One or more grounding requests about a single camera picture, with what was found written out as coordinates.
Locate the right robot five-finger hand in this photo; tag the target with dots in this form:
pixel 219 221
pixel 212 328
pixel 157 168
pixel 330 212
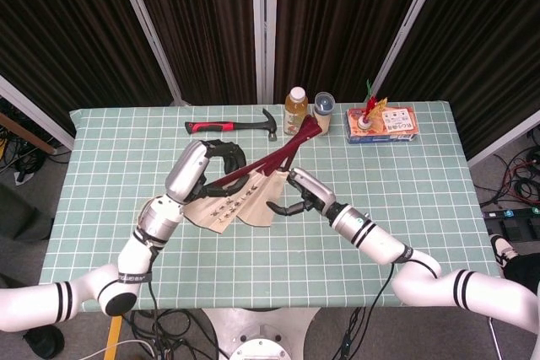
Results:
pixel 314 191

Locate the yellow floor tape strip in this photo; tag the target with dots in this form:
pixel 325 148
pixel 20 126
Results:
pixel 113 330

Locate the beige jar clear lid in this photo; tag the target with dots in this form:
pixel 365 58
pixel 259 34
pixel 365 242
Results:
pixel 322 111

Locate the green grid tablecloth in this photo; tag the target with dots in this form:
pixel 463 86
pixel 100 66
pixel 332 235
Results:
pixel 401 174

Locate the brown wooden bar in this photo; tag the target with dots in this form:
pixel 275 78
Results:
pixel 29 136

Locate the dark ribbed partition panel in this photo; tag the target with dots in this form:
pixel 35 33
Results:
pixel 202 27
pixel 485 60
pixel 337 23
pixel 63 18

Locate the orange blue tissue pack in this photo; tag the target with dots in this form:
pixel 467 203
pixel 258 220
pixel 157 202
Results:
pixel 392 126

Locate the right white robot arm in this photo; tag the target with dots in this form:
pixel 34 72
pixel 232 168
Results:
pixel 379 242

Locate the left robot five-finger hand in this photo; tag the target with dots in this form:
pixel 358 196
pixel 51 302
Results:
pixel 185 174

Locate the red yellow feather shuttlecock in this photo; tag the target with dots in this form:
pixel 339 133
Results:
pixel 371 105

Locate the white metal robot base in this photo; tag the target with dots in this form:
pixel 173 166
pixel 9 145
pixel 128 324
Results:
pixel 259 334

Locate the yellow tea bottle white cap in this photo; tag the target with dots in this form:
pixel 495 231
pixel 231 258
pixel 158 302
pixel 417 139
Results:
pixel 294 109

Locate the paper folding fan red ribs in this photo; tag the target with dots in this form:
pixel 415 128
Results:
pixel 253 204

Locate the black power strip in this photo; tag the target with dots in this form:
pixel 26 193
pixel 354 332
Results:
pixel 512 212

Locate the person's black trouser leg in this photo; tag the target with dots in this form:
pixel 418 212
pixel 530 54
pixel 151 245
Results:
pixel 525 271

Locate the white black sneaker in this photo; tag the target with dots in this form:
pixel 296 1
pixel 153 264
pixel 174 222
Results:
pixel 502 252

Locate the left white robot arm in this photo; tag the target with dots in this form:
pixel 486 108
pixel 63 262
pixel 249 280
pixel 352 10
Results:
pixel 135 254

